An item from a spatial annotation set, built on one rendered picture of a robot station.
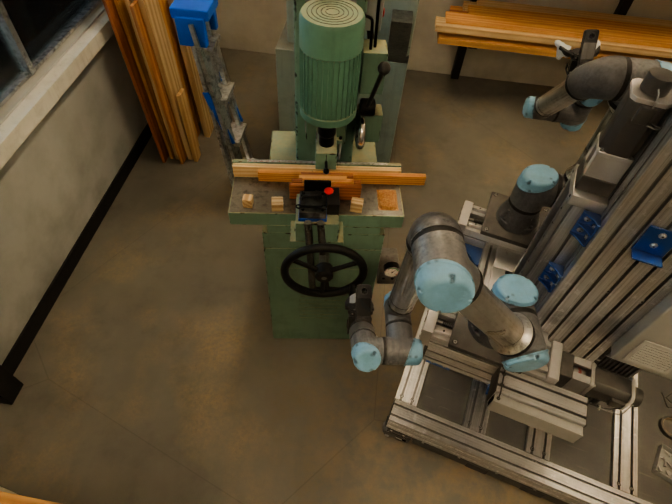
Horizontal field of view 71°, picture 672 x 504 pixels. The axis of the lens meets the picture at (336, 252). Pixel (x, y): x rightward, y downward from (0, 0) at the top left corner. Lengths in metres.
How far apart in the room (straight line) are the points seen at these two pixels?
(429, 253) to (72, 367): 1.91
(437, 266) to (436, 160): 2.38
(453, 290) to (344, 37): 0.71
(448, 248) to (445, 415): 1.18
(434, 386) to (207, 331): 1.11
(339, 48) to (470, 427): 1.47
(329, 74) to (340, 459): 1.52
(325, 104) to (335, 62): 0.13
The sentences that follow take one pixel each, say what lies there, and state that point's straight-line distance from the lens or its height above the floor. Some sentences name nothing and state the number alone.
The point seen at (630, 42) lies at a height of 0.62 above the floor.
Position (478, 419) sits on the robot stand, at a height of 0.23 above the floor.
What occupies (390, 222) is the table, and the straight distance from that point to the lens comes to 1.66.
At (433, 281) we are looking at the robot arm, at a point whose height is 1.33.
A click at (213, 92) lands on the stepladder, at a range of 2.35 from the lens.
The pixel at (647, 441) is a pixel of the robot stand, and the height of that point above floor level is 0.21.
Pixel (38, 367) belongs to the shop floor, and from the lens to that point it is 2.60.
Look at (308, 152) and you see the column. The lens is 1.88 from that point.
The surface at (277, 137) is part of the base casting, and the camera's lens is 2.08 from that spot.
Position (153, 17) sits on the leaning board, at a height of 0.89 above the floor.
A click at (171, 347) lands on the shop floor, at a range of 2.43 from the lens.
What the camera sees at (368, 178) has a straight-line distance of 1.72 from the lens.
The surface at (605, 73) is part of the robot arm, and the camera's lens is 1.52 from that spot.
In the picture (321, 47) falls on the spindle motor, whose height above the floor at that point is 1.45.
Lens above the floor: 2.10
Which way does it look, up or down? 52 degrees down
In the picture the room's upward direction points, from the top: 5 degrees clockwise
